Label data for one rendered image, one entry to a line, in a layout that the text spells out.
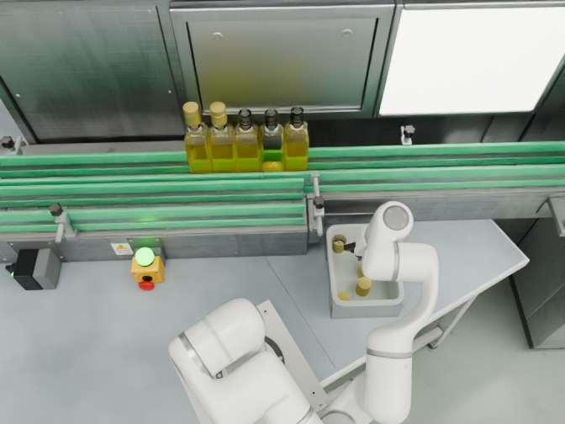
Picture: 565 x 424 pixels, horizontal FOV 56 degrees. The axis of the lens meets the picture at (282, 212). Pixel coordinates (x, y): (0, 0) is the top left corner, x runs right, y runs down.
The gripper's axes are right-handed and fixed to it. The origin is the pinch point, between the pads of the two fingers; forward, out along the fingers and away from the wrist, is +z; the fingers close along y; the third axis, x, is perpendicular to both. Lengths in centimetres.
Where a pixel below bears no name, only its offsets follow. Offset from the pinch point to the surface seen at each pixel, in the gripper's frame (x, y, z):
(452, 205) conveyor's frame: -15.1, -24.2, 9.9
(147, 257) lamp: 0, 55, 3
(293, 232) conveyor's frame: -6.0, 18.7, 2.7
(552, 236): -17, -71, 50
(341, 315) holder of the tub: 13.7, 6.8, 8.0
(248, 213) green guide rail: -9.2, 29.4, -3.4
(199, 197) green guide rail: -15.1, 42.1, 1.7
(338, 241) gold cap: -6.1, 6.5, 11.6
